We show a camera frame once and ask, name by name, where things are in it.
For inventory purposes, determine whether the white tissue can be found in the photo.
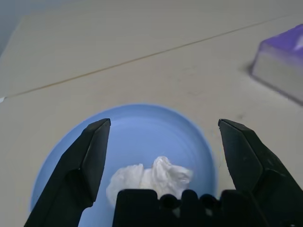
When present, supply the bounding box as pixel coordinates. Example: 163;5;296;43
106;155;194;206

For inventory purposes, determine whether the blue plate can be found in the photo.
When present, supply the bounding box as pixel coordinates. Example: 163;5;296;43
29;103;218;227

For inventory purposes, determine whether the purple tissue pack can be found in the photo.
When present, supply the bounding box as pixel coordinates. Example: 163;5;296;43
250;23;303;106

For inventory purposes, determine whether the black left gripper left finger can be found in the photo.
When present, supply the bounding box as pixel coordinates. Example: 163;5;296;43
23;118;111;227

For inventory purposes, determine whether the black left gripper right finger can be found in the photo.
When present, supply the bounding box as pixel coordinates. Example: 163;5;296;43
217;119;303;227

